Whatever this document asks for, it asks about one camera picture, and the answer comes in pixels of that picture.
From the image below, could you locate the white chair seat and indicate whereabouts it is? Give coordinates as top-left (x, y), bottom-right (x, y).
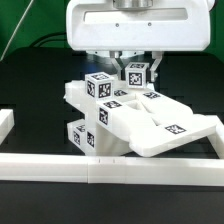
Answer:
top-left (83, 109), bottom-right (134, 157)

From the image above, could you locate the grey diagonal rod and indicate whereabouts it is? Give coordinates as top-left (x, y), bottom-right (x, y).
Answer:
top-left (0, 0), bottom-right (35, 61)

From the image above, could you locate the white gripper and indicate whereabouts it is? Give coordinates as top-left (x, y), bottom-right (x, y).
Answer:
top-left (66, 0), bottom-right (214, 82)

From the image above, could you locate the white tagged cube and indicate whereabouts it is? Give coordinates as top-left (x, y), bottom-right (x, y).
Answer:
top-left (125, 62), bottom-right (149, 88)
top-left (85, 72), bottom-right (114, 100)

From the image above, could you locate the white chair back frame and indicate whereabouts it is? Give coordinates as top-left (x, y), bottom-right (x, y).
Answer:
top-left (65, 80), bottom-right (216, 157)

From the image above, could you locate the black cable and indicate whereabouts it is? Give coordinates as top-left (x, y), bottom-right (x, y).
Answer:
top-left (29, 31), bottom-right (68, 48)

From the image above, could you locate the white U-shaped fence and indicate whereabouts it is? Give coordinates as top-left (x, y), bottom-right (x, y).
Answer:
top-left (0, 115), bottom-right (224, 186)

